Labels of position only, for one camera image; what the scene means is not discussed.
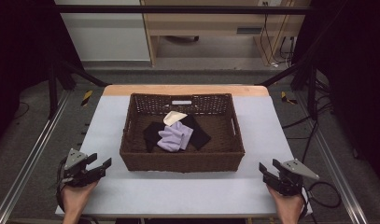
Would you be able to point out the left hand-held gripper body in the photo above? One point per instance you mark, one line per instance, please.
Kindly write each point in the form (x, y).
(74, 158)

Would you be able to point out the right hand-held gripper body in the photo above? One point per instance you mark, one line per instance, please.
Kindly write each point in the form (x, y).
(295, 169)

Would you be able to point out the person's right hand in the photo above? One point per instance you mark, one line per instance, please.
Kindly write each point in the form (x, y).
(288, 205)

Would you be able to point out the person's left hand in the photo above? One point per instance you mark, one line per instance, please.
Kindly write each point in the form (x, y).
(74, 199)

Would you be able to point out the yellow black floor tape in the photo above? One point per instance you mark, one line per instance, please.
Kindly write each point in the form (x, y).
(285, 98)
(87, 98)

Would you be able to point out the small black cloth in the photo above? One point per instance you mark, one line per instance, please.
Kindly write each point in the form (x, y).
(152, 133)

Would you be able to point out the black metal stand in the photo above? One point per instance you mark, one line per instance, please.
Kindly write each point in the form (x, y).
(312, 90)
(53, 90)

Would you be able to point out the lavender cloth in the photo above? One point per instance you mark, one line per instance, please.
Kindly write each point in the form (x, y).
(173, 138)

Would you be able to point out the large black cloth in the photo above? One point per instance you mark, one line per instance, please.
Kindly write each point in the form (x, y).
(200, 133)

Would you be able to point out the white table mat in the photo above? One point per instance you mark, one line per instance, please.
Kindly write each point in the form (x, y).
(184, 193)

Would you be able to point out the brown wicker basket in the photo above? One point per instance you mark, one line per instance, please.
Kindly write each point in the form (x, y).
(184, 161)

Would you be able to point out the cream cloth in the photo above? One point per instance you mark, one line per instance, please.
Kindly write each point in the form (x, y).
(173, 117)

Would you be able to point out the black curtain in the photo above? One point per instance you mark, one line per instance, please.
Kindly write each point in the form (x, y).
(19, 46)
(355, 77)

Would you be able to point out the wooden table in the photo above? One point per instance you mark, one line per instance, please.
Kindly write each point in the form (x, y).
(184, 90)

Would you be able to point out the white cabinet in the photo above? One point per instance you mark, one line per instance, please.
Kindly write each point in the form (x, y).
(106, 34)

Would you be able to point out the light wooden desk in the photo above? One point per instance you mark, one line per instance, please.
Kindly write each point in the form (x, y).
(209, 21)

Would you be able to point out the aluminium floor rail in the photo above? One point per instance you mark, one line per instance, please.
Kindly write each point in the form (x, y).
(337, 174)
(32, 149)

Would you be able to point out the black horizontal frame bar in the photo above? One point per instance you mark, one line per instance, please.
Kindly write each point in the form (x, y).
(178, 9)

